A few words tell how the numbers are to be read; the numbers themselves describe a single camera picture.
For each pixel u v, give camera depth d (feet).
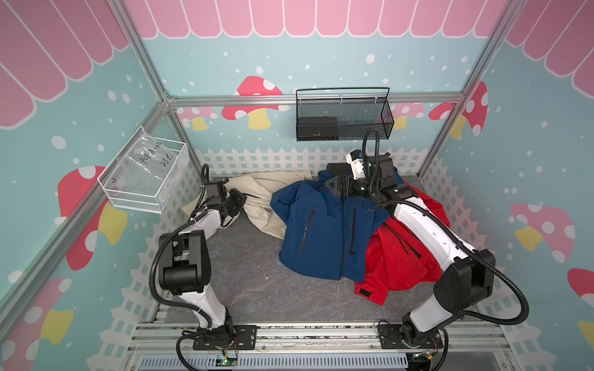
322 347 2.43
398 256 2.67
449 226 3.21
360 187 2.25
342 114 3.17
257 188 3.36
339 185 2.32
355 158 2.32
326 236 2.91
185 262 1.61
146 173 2.37
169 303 1.60
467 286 1.41
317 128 2.80
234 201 2.83
